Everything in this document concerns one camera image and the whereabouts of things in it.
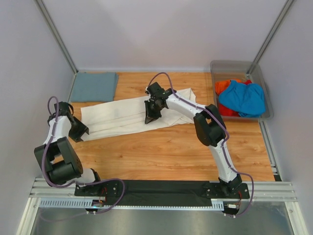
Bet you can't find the aluminium frame rail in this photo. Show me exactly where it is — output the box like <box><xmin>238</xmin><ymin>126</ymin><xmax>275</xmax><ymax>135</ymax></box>
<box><xmin>30</xmin><ymin>178</ymin><xmax>298</xmax><ymax>202</ymax></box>

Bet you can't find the red t shirt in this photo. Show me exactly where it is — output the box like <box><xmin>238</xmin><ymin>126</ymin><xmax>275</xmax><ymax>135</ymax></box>
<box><xmin>217</xmin><ymin>79</ymin><xmax>252</xmax><ymax>117</ymax></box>

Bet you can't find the white t shirt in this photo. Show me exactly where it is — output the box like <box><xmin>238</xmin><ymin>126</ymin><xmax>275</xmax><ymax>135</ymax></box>
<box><xmin>81</xmin><ymin>96</ymin><xmax>193</xmax><ymax>141</ymax></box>

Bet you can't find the blue t shirt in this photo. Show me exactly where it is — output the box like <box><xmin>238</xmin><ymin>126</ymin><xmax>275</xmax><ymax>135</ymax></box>
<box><xmin>218</xmin><ymin>80</ymin><xmax>266</xmax><ymax>118</ymax></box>

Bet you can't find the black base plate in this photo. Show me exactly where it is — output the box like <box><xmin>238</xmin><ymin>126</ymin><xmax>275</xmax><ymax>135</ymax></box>
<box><xmin>74</xmin><ymin>179</ymin><xmax>251</xmax><ymax>207</ymax></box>

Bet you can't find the left corner aluminium post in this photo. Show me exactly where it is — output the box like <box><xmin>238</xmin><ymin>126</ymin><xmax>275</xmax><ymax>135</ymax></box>
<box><xmin>34</xmin><ymin>0</ymin><xmax>78</xmax><ymax>74</ymax></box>

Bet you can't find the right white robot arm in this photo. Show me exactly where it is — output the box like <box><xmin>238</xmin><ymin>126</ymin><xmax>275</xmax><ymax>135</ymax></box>
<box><xmin>144</xmin><ymin>82</ymin><xmax>242</xmax><ymax>198</ymax></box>

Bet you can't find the clear plastic bin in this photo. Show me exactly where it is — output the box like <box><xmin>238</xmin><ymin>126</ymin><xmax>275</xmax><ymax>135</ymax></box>
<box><xmin>210</xmin><ymin>60</ymin><xmax>273</xmax><ymax>121</ymax></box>

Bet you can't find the corner aluminium post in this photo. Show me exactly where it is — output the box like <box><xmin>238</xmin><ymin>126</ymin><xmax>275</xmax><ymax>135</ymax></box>
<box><xmin>34</xmin><ymin>0</ymin><xmax>78</xmax><ymax>74</ymax></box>
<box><xmin>246</xmin><ymin>0</ymin><xmax>296</xmax><ymax>74</ymax></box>

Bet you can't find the orange t shirt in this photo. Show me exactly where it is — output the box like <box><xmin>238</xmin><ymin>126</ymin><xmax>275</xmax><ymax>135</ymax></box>
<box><xmin>215</xmin><ymin>80</ymin><xmax>232</xmax><ymax>95</ymax></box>

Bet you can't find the folded grey-blue t shirt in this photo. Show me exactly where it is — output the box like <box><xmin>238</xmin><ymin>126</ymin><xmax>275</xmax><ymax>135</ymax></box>
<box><xmin>70</xmin><ymin>72</ymin><xmax>119</xmax><ymax>102</ymax></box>

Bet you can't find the right corner aluminium post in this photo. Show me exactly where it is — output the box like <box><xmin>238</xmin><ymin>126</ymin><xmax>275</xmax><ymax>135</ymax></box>
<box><xmin>246</xmin><ymin>0</ymin><xmax>296</xmax><ymax>74</ymax></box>

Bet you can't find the slotted cable duct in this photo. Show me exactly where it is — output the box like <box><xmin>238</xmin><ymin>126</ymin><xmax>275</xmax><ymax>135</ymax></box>
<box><xmin>38</xmin><ymin>198</ymin><xmax>224</xmax><ymax>212</ymax></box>

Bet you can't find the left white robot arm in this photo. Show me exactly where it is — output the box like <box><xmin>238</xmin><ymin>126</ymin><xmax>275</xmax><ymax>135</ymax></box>
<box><xmin>34</xmin><ymin>102</ymin><xmax>103</xmax><ymax>196</ymax></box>

